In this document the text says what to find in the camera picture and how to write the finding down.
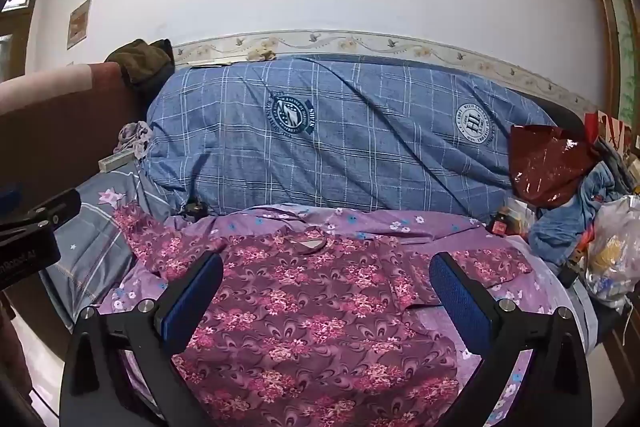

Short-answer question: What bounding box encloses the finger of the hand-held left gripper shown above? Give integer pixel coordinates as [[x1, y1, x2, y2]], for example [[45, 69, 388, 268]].
[[0, 188, 83, 240]]

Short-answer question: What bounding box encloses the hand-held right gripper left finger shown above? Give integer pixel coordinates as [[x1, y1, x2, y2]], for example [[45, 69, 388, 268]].
[[59, 251, 224, 427]]

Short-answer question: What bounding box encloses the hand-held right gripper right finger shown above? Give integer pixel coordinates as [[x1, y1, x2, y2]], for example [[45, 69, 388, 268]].
[[428, 251, 594, 427]]

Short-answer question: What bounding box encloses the purple floral shirt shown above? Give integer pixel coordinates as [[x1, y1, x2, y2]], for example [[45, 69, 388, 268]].
[[112, 202, 533, 427]]

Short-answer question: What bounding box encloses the brown clothes heap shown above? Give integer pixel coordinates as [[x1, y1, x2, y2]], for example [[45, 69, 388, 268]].
[[105, 38, 176, 100]]

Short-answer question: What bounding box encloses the grey star-print pillow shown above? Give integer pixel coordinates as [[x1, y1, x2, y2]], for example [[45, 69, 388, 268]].
[[40, 167, 173, 328]]

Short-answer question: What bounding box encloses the pale flat box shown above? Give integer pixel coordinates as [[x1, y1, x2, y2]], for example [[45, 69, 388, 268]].
[[98, 152, 135, 172]]

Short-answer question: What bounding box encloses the small dark bottle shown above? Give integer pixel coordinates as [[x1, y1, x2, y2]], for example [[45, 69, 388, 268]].
[[491, 211, 512, 238]]

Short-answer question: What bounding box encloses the reddish brown headboard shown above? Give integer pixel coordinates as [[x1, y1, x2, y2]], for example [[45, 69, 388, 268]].
[[0, 62, 151, 228]]

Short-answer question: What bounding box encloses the purple flowered bedsheet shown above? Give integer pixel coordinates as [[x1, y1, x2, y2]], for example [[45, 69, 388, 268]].
[[97, 203, 598, 427]]

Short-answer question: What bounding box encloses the small grey purple cloth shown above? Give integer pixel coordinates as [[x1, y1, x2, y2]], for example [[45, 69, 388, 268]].
[[117, 121, 153, 160]]

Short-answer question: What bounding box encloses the blue crumpled garment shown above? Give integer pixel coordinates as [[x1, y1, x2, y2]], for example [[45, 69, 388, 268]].
[[529, 162, 623, 265]]

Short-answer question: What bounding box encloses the white plastic bag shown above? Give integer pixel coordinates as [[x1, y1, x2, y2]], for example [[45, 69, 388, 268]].
[[584, 196, 640, 308]]

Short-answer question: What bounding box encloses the red plastic bag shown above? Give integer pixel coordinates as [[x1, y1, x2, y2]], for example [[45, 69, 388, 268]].
[[509, 125, 601, 208]]

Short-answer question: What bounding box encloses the blue plaid quilt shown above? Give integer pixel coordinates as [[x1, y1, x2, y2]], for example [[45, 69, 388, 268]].
[[141, 54, 558, 218]]

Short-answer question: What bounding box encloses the small wall picture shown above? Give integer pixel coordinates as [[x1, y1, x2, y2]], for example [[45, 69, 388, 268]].
[[66, 0, 92, 51]]

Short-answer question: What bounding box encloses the wooden door frame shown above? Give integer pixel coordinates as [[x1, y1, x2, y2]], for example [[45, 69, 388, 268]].
[[580, 0, 640, 128]]

